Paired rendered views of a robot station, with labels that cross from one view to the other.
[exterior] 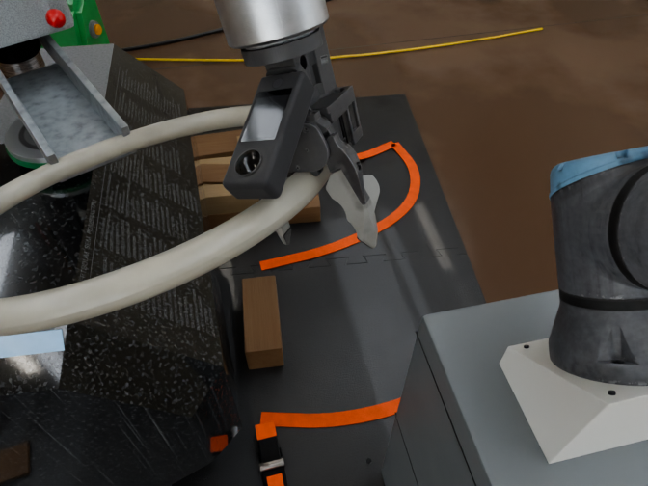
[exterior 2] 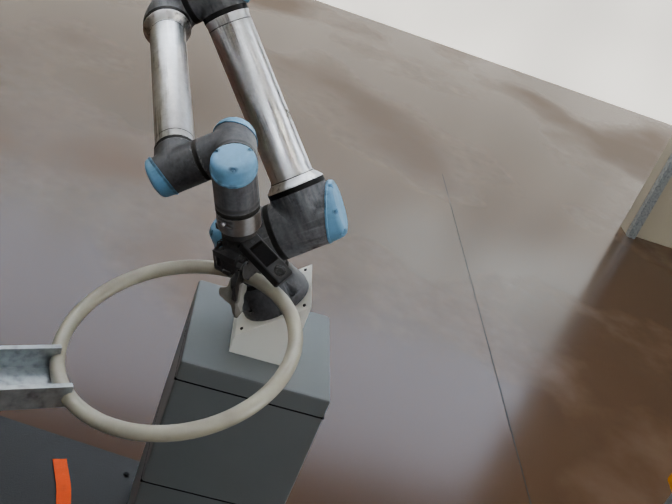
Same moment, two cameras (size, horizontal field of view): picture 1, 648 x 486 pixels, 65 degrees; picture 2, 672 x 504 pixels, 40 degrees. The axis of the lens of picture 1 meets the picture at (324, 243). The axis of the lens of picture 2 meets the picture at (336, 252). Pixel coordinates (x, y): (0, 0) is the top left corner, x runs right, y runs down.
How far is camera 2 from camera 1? 180 cm
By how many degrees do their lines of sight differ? 69
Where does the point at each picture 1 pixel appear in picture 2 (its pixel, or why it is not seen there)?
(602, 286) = not seen: hidden behind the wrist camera
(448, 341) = (206, 360)
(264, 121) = (266, 255)
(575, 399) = not seen: hidden behind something
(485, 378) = (235, 361)
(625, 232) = (281, 240)
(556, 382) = (278, 323)
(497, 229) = not seen: outside the picture
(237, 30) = (252, 228)
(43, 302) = (298, 347)
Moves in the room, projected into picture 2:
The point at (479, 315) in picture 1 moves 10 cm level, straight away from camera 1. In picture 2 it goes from (195, 340) to (171, 318)
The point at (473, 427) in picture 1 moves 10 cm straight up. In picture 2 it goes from (259, 379) to (271, 349)
